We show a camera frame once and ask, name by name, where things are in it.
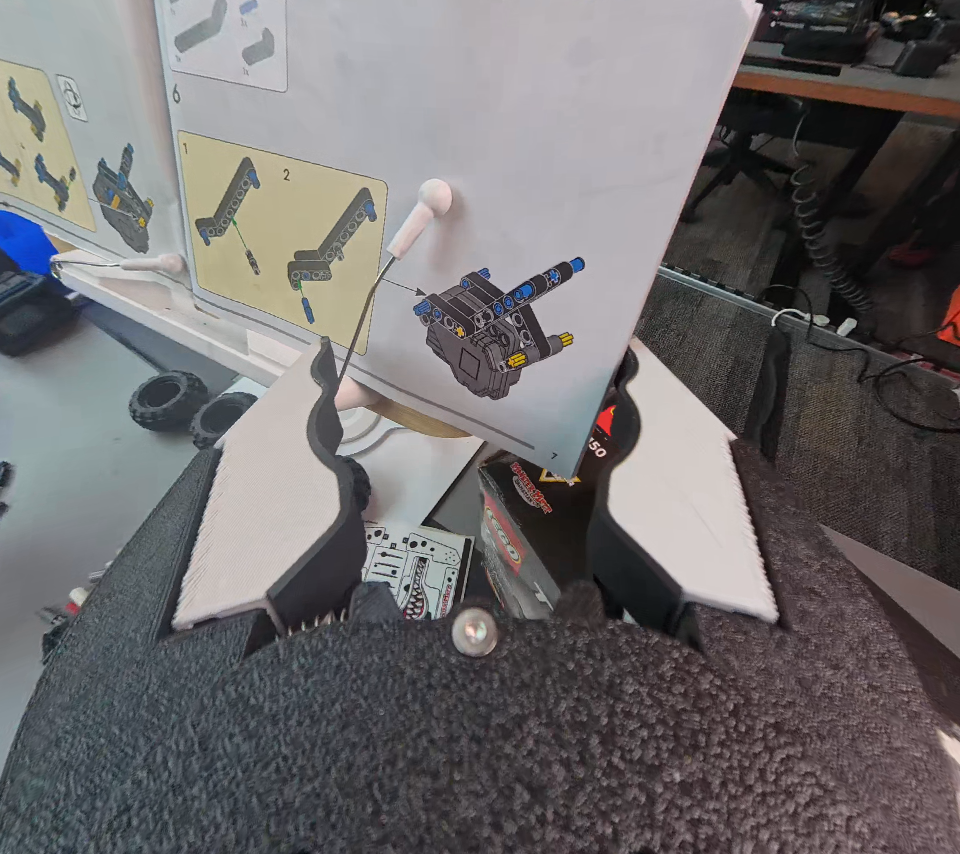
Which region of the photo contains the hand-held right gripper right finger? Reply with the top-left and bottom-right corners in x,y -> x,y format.
587,336 -> 783,646

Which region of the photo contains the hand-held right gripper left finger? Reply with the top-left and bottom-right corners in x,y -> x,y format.
171,336 -> 371,633

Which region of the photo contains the grey desk partition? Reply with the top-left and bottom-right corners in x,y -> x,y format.
637,267 -> 960,570

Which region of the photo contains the neighbouring wooden edged desk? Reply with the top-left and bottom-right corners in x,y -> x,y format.
731,36 -> 960,120

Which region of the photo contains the black toy tyre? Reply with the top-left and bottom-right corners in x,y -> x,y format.
345,456 -> 372,517
127,371 -> 210,433
189,391 -> 260,450

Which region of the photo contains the toy truck set box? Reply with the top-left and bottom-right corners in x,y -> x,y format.
478,404 -> 642,621

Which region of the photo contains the white sticker sheet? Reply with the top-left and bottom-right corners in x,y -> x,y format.
361,520 -> 475,622

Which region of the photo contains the white wooden book stand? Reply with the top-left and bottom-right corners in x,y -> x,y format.
48,0 -> 680,465

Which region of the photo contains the pile of mixed toy bricks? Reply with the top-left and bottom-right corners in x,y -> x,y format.
41,565 -> 102,637

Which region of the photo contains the instruction booklet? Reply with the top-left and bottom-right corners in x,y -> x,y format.
0,0 -> 764,481

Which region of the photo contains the black coiled cable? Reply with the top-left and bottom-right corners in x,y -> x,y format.
787,164 -> 877,315

